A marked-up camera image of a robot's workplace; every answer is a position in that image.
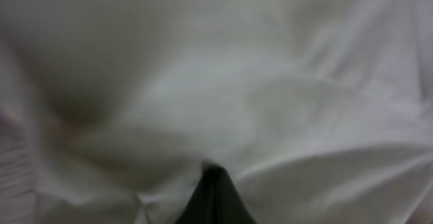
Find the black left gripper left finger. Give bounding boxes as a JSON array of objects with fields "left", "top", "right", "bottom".
[{"left": 175, "top": 166, "right": 214, "bottom": 224}]

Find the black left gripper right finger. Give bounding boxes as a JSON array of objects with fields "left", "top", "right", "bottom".
[{"left": 212, "top": 167, "right": 256, "bottom": 224}]

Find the white robot print t-shirt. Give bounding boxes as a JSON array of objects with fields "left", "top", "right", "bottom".
[{"left": 1, "top": 0, "right": 432, "bottom": 223}]

